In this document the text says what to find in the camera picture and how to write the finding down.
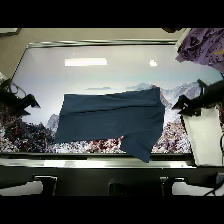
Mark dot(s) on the dark blue T-shirt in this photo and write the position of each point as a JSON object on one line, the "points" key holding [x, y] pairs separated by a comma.
{"points": [[113, 116]]}

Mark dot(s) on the purple garment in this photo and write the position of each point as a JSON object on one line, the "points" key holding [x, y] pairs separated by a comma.
{"points": [[206, 45]]}

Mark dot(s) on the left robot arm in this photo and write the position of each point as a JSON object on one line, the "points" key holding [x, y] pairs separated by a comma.
{"points": [[15, 100]]}

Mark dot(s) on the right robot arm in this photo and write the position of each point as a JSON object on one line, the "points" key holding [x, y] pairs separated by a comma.
{"points": [[206, 96]]}

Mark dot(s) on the white garment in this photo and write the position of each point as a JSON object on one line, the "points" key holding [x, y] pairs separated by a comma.
{"points": [[205, 140]]}

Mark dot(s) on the silver frame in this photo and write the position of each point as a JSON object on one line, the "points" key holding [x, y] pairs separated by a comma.
{"points": [[100, 164]]}

